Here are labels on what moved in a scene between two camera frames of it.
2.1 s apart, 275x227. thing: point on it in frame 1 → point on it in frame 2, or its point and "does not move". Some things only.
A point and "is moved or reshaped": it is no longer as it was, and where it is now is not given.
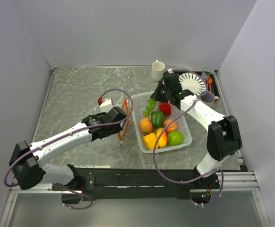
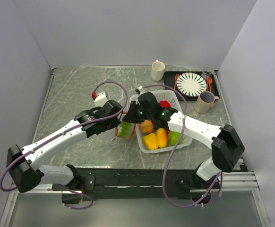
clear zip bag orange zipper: [124, 130] is moved or reshaped
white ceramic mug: [157, 70] does not move
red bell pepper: [165, 108] does not move
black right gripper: [156, 95] → [131, 117]
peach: [145, 126] does not move
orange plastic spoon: [210, 80] does not move
